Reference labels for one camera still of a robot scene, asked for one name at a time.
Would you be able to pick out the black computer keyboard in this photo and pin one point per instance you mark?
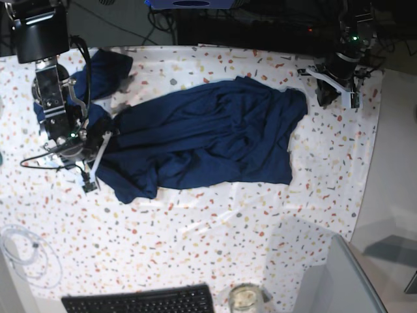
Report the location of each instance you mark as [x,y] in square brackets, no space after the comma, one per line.
[196,298]

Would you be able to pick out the clear glass jar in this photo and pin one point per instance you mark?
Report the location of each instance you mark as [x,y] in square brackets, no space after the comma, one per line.
[246,298]

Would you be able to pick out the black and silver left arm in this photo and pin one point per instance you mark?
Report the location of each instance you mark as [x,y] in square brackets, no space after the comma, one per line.
[355,30]

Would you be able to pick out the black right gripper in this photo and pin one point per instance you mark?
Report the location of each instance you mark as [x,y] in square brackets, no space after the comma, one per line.
[81,148]

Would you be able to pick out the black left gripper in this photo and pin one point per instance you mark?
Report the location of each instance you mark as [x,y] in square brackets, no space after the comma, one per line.
[340,65]

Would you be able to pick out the navy blue t-shirt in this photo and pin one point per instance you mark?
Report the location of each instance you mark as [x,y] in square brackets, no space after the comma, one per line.
[228,131]

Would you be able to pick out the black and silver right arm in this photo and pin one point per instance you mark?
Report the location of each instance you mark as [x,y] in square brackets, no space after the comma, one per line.
[41,35]

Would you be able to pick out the grey monitor back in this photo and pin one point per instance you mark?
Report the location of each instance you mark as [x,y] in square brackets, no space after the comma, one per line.
[340,285]

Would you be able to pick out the terrazzo pattern table cloth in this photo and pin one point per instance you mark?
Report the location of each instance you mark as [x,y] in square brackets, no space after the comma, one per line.
[223,235]

